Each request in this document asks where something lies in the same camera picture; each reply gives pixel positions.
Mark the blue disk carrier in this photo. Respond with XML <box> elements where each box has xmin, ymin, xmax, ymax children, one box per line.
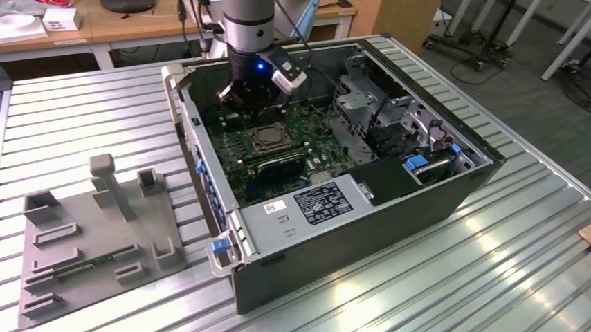
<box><xmin>400</xmin><ymin>154</ymin><xmax>456</xmax><ymax>184</ymax></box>

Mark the grey power supply unit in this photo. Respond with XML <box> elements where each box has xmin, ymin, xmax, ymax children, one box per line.
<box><xmin>237</xmin><ymin>172</ymin><xmax>376</xmax><ymax>256</ymax></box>

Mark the white flat box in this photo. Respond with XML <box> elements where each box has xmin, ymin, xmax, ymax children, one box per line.
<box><xmin>0</xmin><ymin>20</ymin><xmax>48</xmax><ymax>43</ymax></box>

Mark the CPU socket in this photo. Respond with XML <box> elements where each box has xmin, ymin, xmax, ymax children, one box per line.
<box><xmin>248</xmin><ymin>122</ymin><xmax>297</xmax><ymax>156</ymax></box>

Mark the black expansion card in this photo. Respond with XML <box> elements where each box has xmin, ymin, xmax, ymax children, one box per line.
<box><xmin>248</xmin><ymin>154</ymin><xmax>309</xmax><ymax>186</ymax></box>

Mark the metal socket cover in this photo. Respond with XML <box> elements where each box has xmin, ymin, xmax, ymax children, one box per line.
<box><xmin>248</xmin><ymin>123</ymin><xmax>296</xmax><ymax>155</ymax></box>

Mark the black wheeled stand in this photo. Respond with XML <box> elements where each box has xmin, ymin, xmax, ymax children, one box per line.
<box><xmin>424</xmin><ymin>0</ymin><xmax>515</xmax><ymax>72</ymax></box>

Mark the black PC case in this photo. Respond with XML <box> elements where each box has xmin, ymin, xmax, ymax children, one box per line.
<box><xmin>160</xmin><ymin>33</ymin><xmax>508</xmax><ymax>315</ymax></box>

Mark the black round base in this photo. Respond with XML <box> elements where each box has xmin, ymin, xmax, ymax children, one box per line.
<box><xmin>100</xmin><ymin>0</ymin><xmax>156</xmax><ymax>12</ymax></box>

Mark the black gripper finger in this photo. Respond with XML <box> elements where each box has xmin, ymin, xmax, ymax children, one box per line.
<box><xmin>215</xmin><ymin>79</ymin><xmax>247</xmax><ymax>116</ymax></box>
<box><xmin>268</xmin><ymin>92</ymin><xmax>291</xmax><ymax>120</ymax></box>

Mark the grey parts rack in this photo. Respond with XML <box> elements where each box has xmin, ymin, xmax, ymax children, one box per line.
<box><xmin>16</xmin><ymin>154</ymin><xmax>188</xmax><ymax>329</ymax></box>

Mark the silver drive cage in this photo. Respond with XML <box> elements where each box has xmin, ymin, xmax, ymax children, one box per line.
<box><xmin>329</xmin><ymin>53</ymin><xmax>416</xmax><ymax>153</ymax></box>

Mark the black plastic shroud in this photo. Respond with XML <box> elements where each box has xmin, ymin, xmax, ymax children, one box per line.
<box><xmin>349</xmin><ymin>158</ymin><xmax>424</xmax><ymax>208</ymax></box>

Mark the white table frame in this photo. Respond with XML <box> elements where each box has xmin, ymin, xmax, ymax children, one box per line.
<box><xmin>539</xmin><ymin>20</ymin><xmax>591</xmax><ymax>81</ymax></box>

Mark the white round dish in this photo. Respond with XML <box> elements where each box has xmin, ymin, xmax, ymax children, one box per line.
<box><xmin>0</xmin><ymin>11</ymin><xmax>37</xmax><ymax>28</ymax></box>

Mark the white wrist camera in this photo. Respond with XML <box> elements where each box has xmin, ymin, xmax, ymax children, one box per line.
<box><xmin>268</xmin><ymin>51</ymin><xmax>309</xmax><ymax>95</ymax></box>

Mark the wooden cabinet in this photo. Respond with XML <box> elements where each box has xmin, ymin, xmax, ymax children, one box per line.
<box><xmin>349</xmin><ymin>0</ymin><xmax>439</xmax><ymax>55</ymax></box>

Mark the wooden desk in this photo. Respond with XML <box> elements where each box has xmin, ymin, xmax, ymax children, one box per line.
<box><xmin>85</xmin><ymin>0</ymin><xmax>359</xmax><ymax>70</ymax></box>
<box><xmin>0</xmin><ymin>0</ymin><xmax>93</xmax><ymax>65</ymax></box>

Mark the white cardboard box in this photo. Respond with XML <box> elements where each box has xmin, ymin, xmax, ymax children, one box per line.
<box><xmin>41</xmin><ymin>7</ymin><xmax>83</xmax><ymax>33</ymax></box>

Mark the black hanging cable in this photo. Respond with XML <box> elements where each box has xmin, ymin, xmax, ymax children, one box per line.
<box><xmin>177</xmin><ymin>0</ymin><xmax>215</xmax><ymax>59</ymax></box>

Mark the green motherboard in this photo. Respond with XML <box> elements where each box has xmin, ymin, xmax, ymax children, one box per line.
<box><xmin>205</xmin><ymin>103</ymin><xmax>371</xmax><ymax>205</ymax></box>

